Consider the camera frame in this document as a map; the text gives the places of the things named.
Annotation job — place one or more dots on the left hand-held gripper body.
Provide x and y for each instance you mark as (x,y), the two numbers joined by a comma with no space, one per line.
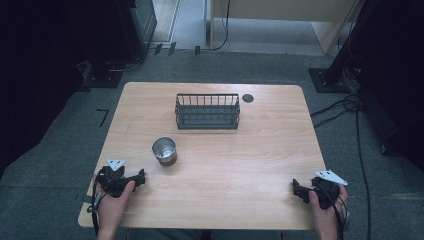
(111,178)

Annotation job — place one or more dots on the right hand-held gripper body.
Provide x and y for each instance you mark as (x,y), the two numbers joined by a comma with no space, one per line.
(326,188)

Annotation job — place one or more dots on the silver metal cup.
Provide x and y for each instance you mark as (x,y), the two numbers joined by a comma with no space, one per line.
(164,151)

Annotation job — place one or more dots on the person's right hand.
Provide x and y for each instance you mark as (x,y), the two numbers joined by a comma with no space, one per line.
(326,213)

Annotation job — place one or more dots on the person's left hand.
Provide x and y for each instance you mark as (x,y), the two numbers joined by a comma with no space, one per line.
(113,204)

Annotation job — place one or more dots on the black metal stand base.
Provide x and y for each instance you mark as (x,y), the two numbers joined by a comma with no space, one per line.
(101,75)

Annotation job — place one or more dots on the black metal stand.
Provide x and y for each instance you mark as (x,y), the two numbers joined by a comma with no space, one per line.
(336,66)

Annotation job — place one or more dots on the dark cabinet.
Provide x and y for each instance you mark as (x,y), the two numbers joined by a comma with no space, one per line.
(136,26)

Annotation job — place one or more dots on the light wooden cabinet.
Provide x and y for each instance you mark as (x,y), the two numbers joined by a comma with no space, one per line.
(283,23)

